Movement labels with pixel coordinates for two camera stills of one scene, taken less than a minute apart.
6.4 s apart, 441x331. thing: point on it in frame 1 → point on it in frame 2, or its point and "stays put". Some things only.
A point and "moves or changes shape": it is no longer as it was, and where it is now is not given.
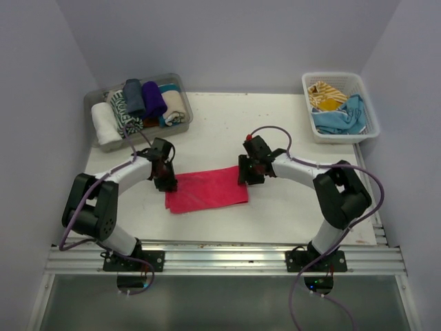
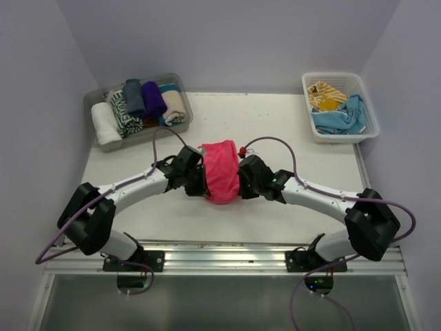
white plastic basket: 340,107 stays put
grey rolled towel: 134,96 stays put
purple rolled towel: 154,103 stays put
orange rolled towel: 151,122 stays put
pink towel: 207,188 moves or changes shape
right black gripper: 244,160 → 244,192
